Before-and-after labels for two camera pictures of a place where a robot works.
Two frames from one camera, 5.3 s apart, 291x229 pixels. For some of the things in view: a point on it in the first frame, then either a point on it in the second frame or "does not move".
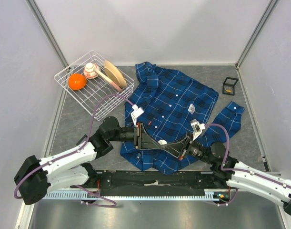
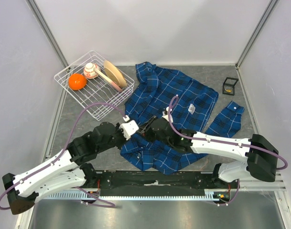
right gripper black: (178, 149) → (145, 130)
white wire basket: (100, 86) does not move
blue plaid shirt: (167, 100) does not move
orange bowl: (77, 81) does not move
